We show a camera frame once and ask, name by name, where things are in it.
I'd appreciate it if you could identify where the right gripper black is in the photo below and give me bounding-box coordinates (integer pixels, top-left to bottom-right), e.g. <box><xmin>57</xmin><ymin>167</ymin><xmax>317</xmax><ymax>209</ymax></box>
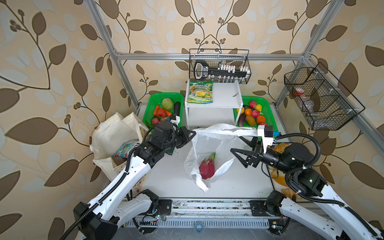
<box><xmin>231</xmin><ymin>133</ymin><xmax>293</xmax><ymax>176</ymax></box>

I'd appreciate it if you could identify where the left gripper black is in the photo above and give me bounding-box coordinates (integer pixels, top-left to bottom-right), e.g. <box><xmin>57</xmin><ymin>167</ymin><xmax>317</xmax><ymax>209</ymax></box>
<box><xmin>160</xmin><ymin>125</ymin><xmax>196</xmax><ymax>151</ymax></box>

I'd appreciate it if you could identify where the white plastic grocery bag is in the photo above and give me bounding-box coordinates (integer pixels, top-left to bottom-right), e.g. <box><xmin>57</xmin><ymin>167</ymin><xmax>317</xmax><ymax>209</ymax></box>
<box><xmin>184</xmin><ymin>124</ymin><xmax>258</xmax><ymax>193</ymax></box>

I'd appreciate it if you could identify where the pink dragon fruit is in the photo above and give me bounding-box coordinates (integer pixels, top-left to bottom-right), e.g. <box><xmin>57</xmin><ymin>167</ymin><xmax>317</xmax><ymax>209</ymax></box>
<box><xmin>199</xmin><ymin>153</ymin><xmax>216</xmax><ymax>180</ymax></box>

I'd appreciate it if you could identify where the yellow lemon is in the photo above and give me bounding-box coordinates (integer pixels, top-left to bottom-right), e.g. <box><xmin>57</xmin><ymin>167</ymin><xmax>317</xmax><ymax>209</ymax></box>
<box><xmin>254</xmin><ymin>104</ymin><xmax>263</xmax><ymax>112</ymax></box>

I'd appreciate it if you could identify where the Fox's candy bag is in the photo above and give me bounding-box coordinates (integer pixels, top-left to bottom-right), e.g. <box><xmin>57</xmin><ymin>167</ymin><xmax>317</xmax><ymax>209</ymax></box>
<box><xmin>114</xmin><ymin>140</ymin><xmax>140</xmax><ymax>158</ymax></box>

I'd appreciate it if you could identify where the cream floral tote bag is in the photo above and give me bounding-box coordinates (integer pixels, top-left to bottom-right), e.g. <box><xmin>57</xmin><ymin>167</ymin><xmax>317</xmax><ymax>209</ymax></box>
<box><xmin>90</xmin><ymin>113</ymin><xmax>148</xmax><ymax>181</ymax></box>

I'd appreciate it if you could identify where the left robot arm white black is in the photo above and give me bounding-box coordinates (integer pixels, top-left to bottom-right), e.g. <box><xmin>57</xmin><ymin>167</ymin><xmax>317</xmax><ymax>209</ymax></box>
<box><xmin>61</xmin><ymin>121</ymin><xmax>196</xmax><ymax>240</ymax></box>

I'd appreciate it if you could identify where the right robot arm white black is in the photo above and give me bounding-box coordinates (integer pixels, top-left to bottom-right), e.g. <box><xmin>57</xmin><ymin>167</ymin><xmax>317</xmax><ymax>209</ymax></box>
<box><xmin>230</xmin><ymin>133</ymin><xmax>384</xmax><ymax>240</ymax></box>

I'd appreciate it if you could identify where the croissant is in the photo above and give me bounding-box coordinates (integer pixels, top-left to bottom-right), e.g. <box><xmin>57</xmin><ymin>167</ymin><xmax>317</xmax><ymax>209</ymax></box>
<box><xmin>273</xmin><ymin>143</ymin><xmax>290</xmax><ymax>153</ymax></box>

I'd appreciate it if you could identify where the dark purple eggplant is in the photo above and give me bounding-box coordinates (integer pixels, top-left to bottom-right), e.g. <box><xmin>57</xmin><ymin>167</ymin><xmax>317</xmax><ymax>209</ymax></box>
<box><xmin>174</xmin><ymin>102</ymin><xmax>181</xmax><ymax>116</ymax></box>

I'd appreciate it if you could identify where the orange fruit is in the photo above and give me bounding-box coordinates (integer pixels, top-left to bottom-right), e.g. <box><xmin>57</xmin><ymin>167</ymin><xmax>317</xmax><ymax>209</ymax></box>
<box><xmin>256</xmin><ymin>115</ymin><xmax>266</xmax><ymax>125</ymax></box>

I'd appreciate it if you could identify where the pink red peach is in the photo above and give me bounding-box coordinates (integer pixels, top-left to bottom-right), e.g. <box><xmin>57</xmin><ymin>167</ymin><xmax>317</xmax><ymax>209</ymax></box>
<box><xmin>251</xmin><ymin>110</ymin><xmax>260</xmax><ymax>118</ymax></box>

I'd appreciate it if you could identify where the red tomato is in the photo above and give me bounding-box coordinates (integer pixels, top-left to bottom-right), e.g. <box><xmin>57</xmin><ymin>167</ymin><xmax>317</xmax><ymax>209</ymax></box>
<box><xmin>158</xmin><ymin>108</ymin><xmax>168</xmax><ymax>118</ymax></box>

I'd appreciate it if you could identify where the red radish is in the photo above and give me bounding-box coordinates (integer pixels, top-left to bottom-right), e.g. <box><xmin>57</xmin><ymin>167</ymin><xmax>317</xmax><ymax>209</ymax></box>
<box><xmin>152</xmin><ymin>118</ymin><xmax>160</xmax><ymax>126</ymax></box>

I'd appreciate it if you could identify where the small orange persimmon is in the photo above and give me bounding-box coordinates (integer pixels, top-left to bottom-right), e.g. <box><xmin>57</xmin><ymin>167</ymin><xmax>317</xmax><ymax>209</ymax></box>
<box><xmin>244</xmin><ymin>109</ymin><xmax>253</xmax><ymax>116</ymax></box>

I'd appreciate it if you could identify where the green cabbage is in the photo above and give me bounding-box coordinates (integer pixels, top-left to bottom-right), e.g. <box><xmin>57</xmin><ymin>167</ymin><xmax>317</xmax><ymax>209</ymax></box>
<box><xmin>162</xmin><ymin>98</ymin><xmax>174</xmax><ymax>112</ymax></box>

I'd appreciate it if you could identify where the black bread tray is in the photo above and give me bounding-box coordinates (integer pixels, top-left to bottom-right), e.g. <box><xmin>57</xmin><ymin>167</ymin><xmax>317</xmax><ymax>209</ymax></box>
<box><xmin>268</xmin><ymin>141</ymin><xmax>301</xmax><ymax>202</ymax></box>

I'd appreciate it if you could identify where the orange carrot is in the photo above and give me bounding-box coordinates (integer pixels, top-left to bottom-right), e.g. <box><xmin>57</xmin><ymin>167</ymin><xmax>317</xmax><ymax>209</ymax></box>
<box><xmin>153</xmin><ymin>105</ymin><xmax>160</xmax><ymax>118</ymax></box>

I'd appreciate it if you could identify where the right green plastic basket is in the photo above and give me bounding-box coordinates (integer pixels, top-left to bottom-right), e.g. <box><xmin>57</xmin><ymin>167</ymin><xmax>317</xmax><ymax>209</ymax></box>
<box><xmin>233</xmin><ymin>96</ymin><xmax>279</xmax><ymax>132</ymax></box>

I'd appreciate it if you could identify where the green plastic basket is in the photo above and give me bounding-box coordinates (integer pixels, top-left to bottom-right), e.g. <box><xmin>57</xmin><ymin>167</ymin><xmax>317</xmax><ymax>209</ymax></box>
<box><xmin>143</xmin><ymin>93</ymin><xmax>185</xmax><ymax>128</ymax></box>
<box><xmin>233</xmin><ymin>96</ymin><xmax>279</xmax><ymax>132</ymax></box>

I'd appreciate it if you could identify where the yellow green snack bag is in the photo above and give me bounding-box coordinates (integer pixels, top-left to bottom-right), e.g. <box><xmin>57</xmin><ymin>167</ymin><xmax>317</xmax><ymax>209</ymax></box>
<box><xmin>187</xmin><ymin>81</ymin><xmax>214</xmax><ymax>104</ymax></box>

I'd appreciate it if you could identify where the left green plastic basket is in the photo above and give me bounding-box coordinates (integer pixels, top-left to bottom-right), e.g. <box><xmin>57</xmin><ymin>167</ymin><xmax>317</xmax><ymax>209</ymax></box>
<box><xmin>143</xmin><ymin>93</ymin><xmax>185</xmax><ymax>128</ymax></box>

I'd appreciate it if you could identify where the white two-tier shelf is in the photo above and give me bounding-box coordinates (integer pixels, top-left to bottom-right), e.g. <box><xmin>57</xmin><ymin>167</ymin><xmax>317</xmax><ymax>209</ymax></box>
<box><xmin>185</xmin><ymin>83</ymin><xmax>243</xmax><ymax>128</ymax></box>

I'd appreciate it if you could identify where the plastic bottle red cap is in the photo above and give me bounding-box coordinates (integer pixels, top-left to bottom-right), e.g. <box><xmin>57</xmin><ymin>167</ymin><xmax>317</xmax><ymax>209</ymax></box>
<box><xmin>293</xmin><ymin>88</ymin><xmax>314</xmax><ymax>112</ymax></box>

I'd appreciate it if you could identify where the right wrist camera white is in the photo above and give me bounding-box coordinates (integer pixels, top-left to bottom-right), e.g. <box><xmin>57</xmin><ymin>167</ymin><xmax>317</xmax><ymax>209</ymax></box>
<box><xmin>258</xmin><ymin>125</ymin><xmax>274</xmax><ymax>148</ymax></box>

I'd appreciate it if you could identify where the back black wire basket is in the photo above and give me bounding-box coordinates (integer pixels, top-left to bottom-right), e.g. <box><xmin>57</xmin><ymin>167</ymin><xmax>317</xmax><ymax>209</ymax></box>
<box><xmin>189</xmin><ymin>48</ymin><xmax>252</xmax><ymax>85</ymax></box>

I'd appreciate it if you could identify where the black wire basket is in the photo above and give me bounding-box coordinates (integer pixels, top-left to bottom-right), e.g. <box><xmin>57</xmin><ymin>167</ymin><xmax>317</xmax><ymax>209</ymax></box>
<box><xmin>284</xmin><ymin>62</ymin><xmax>366</xmax><ymax>131</ymax></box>
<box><xmin>189</xmin><ymin>48</ymin><xmax>252</xmax><ymax>85</ymax></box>

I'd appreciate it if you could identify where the right black wire basket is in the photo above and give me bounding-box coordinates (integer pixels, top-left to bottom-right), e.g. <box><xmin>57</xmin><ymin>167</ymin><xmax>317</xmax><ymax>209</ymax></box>
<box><xmin>284</xmin><ymin>62</ymin><xmax>366</xmax><ymax>131</ymax></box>

